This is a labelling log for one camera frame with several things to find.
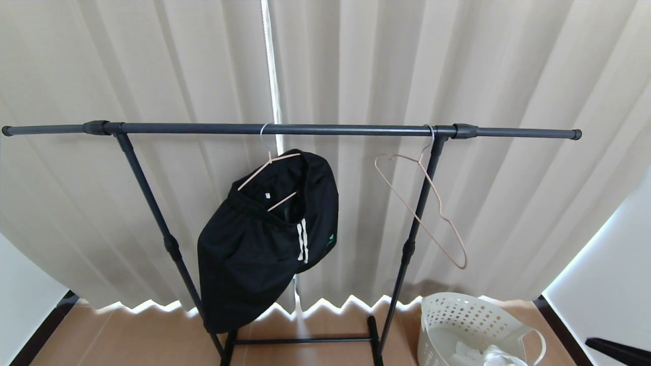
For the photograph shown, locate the beige curtain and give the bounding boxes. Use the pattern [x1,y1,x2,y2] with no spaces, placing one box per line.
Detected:
[0,0,651,313]

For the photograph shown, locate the white t-shirt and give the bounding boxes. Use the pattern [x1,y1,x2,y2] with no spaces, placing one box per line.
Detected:
[450,341,529,366]

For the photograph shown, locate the pink clothes hanger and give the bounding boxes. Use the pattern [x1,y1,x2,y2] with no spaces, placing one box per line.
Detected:
[375,125,467,270]
[238,124,306,212]

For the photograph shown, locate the black shorts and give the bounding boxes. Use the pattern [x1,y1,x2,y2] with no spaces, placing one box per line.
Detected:
[197,149,340,334]

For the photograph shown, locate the white laundry basket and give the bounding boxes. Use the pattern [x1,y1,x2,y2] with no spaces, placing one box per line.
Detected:
[417,292,547,366]

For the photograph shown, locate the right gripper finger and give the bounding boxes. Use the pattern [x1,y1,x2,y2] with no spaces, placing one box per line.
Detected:
[585,337,651,366]

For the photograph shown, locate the black clothes rack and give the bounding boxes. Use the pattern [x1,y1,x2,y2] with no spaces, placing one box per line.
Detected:
[2,120,583,366]

